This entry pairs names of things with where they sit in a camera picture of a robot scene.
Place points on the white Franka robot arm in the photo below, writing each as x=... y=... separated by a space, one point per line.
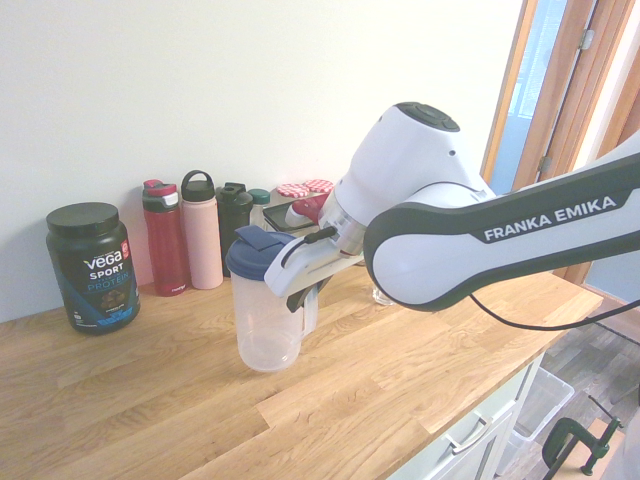
x=450 y=240

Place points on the wooden door frame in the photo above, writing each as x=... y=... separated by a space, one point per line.
x=505 y=115

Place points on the clear plastic storage bin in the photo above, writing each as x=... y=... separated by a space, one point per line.
x=545 y=400

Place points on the clear plastic pitcher navy lid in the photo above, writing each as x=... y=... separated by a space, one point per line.
x=265 y=320

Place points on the pink bottle black lid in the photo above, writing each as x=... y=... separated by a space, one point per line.
x=202 y=240

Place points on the red water bottle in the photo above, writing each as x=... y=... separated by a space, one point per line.
x=167 y=250

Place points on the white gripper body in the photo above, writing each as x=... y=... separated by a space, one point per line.
x=310 y=262

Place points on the black shaker bottle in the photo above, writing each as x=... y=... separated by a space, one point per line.
x=232 y=210

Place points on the green metal clamp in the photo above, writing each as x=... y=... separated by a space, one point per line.
x=575 y=440

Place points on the pale green kitchen cabinet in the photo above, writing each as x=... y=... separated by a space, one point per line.
x=492 y=440

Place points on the red white wrist camera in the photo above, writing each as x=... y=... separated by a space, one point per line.
x=305 y=210

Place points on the black Vega protein tub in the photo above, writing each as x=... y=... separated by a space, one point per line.
x=92 y=270

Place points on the metal door hinge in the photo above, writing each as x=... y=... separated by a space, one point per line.
x=545 y=163
x=588 y=38

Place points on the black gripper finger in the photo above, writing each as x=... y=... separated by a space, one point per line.
x=297 y=301
x=324 y=285

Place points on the clear ribbed drinking glass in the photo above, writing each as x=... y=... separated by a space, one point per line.
x=382 y=298

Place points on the square clear container black lid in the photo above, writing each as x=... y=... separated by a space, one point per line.
x=277 y=215

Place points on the clear bottle green cap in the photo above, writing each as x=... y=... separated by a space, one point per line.
x=258 y=197

